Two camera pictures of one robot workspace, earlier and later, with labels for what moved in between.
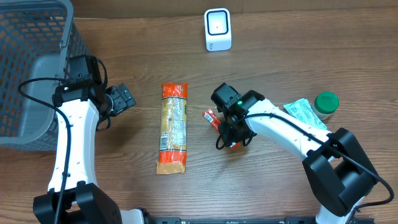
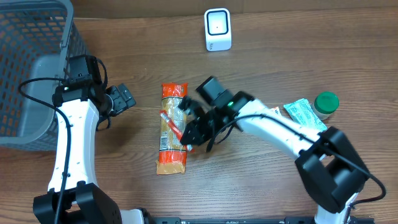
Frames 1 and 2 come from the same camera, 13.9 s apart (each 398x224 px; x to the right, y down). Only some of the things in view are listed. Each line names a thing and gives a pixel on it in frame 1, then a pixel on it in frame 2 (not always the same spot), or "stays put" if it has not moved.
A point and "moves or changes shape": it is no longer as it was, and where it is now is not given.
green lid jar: [325, 103] stays put
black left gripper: [123, 99] stays put
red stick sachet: [210, 117] moves or changes shape
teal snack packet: [301, 109] stays put
